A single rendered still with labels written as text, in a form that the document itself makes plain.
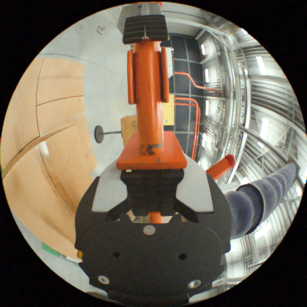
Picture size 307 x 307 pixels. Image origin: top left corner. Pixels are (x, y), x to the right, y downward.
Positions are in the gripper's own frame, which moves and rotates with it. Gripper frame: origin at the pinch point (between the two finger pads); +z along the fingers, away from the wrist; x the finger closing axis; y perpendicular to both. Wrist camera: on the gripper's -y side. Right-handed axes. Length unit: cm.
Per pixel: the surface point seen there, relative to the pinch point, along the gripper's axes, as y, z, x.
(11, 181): -1.9, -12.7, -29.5
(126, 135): 53, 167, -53
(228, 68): -234, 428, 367
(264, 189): 16.3, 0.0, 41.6
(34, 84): -40, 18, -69
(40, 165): 2.0, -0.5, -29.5
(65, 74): -46, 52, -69
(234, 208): 17.7, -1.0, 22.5
